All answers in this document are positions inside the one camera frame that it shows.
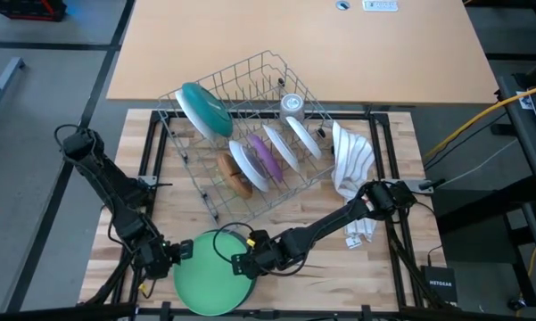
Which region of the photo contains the brown plate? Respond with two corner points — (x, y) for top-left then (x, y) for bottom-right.
(216, 152), (254, 200)

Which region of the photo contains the teal plate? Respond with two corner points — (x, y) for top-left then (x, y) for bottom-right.
(181, 81), (235, 138)

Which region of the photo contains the clear glass cup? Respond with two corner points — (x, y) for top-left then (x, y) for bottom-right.
(279, 93), (306, 127)

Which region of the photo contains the white power strip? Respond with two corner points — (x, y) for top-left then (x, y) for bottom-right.
(361, 0), (399, 12)

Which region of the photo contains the yellow cable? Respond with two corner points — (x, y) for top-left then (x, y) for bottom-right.
(421, 81), (536, 161)

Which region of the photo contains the white striped dish towel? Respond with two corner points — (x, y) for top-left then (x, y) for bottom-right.
(331, 120), (378, 250)

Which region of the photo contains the large white plate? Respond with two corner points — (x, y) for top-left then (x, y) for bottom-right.
(174, 87), (218, 143)

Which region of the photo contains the light wooden desk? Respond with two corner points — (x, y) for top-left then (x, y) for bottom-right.
(105, 0), (499, 106)

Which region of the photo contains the black aluminium table frame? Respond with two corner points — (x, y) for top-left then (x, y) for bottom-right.
(78, 109), (456, 321)

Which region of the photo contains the green plate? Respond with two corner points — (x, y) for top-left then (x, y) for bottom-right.
(172, 228), (258, 317)

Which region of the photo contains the small white plate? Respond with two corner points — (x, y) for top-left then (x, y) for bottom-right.
(285, 116), (323, 161)

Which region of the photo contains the white paper label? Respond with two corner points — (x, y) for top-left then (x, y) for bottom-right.
(515, 90), (536, 111)

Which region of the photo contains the grey wire dish rack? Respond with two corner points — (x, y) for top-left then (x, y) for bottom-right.
(155, 49), (340, 224)

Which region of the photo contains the blue striped white plate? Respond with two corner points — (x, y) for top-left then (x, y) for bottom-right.
(228, 139), (271, 193)

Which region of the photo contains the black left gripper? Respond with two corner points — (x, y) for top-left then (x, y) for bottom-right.
(133, 237), (194, 281)

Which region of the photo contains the black Netgear network switch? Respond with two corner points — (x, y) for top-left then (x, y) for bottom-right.
(421, 265), (458, 304)

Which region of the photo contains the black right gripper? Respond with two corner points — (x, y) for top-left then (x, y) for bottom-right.
(230, 229), (304, 280)

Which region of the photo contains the orange patterned plate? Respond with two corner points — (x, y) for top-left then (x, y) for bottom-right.
(262, 124), (301, 174)

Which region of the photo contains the purple plate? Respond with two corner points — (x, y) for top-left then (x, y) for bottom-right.
(247, 133), (284, 184)

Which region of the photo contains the grey metal bench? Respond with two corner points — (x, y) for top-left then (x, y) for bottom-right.
(0, 56), (27, 135)

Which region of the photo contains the black and red toolbox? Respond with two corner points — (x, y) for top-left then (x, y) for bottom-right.
(0, 0), (68, 23)

